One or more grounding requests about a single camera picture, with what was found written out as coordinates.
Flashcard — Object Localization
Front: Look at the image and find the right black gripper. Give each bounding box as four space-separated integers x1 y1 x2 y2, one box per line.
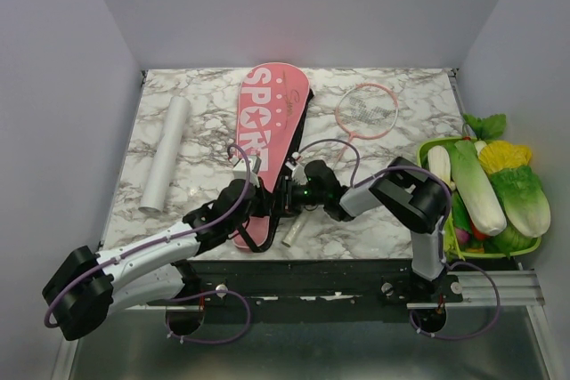
271 175 326 218

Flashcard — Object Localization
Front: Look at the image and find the pink racket bag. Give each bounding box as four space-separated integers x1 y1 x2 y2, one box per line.
231 62 315 253

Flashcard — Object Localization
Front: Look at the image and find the white shuttlecock tube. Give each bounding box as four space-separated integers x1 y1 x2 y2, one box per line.
139 96 191 216

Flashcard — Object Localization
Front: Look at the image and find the pink badminton racket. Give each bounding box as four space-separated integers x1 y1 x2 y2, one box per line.
334 83 399 143

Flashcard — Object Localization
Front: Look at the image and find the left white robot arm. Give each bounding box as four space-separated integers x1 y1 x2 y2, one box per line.
42 179 274 341

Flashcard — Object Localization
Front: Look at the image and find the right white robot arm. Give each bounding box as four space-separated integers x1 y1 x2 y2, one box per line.
274 157 452 302

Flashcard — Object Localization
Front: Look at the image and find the white green leek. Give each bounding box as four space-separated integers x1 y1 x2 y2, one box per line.
427 145 456 191

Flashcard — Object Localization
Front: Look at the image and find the white green bok choy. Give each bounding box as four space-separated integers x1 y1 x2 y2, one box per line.
448 140 507 236

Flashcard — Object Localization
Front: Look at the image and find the green vegetable basket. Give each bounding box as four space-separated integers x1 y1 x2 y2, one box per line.
416 134 544 262

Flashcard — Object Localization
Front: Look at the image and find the green leafy vegetable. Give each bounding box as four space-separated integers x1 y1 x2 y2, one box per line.
462 114 507 141

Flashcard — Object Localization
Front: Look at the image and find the yellow green napa cabbage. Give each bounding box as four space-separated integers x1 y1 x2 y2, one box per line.
477 141 551 238

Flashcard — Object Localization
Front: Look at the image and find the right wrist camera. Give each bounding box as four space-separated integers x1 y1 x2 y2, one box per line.
286 152 306 182

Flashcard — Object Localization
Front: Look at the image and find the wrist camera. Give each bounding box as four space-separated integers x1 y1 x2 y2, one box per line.
286 152 306 182
232 156 262 187

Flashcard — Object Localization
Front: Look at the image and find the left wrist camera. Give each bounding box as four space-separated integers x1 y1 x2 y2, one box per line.
232 156 262 187

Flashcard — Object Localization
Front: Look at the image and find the black mounting base plate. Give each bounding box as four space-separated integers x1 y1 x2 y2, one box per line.
109 260 463 323

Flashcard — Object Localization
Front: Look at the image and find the aluminium rail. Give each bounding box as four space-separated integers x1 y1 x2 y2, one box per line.
406 271 545 310

